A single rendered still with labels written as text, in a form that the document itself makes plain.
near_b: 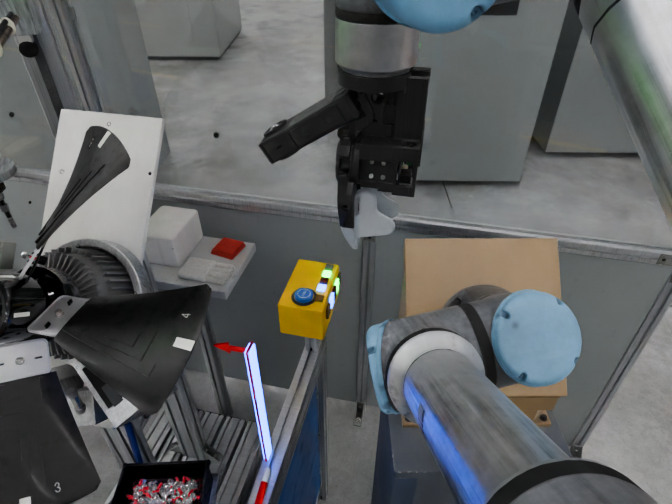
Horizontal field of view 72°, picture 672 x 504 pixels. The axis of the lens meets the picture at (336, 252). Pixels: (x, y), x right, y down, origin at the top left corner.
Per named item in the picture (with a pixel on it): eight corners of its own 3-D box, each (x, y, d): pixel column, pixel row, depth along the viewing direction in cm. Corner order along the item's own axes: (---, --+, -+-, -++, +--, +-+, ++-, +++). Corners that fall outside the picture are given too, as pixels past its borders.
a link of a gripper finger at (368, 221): (390, 268, 53) (396, 199, 47) (339, 261, 54) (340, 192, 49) (393, 252, 56) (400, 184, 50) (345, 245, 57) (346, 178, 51)
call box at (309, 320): (300, 290, 116) (298, 257, 110) (339, 296, 115) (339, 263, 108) (280, 337, 104) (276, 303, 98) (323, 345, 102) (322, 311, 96)
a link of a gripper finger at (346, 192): (351, 236, 50) (352, 161, 44) (337, 234, 50) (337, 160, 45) (359, 212, 54) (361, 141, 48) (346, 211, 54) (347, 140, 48)
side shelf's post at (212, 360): (224, 411, 199) (185, 260, 148) (233, 413, 198) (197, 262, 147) (220, 419, 196) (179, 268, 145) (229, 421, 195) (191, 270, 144)
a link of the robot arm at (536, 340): (554, 364, 68) (608, 377, 54) (465, 385, 67) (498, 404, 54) (531, 283, 69) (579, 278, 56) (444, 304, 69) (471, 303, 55)
